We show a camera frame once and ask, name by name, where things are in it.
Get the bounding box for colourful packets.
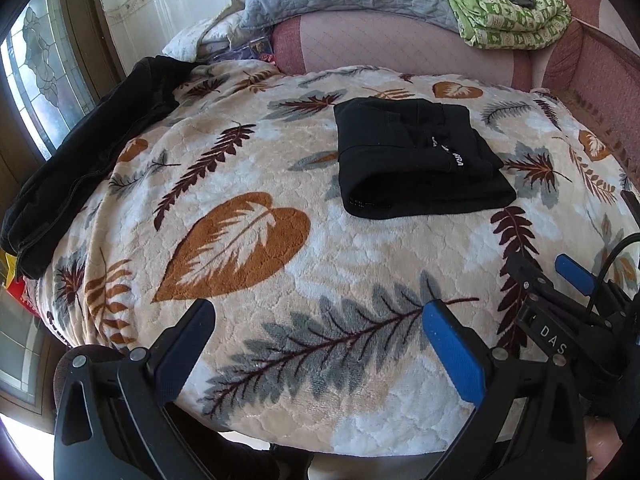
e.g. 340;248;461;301
210;37;276;66

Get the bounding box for person's right hand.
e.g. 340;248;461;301
585;417;623;480

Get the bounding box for red plastic bag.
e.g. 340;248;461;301
4;252;38;318

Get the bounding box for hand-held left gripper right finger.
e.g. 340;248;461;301
421;300;587;480

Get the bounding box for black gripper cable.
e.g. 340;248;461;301
585;232;640;321

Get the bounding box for green patterned folded blanket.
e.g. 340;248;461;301
414;0;572;51

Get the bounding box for stained glass window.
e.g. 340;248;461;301
0;0;101;161

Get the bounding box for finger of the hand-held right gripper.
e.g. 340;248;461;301
502;252;561;306
555;254;626;306

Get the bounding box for pink upholstered sofa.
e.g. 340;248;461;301
270;0;640;196

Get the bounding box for black pants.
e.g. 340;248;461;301
333;98;517;221

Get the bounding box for leaf print fleece blanket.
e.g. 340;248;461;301
25;60;640;453

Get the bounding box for black jacket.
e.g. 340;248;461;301
0;55;193;280

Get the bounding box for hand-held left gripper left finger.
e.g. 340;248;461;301
52;299;217;480

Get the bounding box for white crumpled cloth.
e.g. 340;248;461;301
162;0;273;61

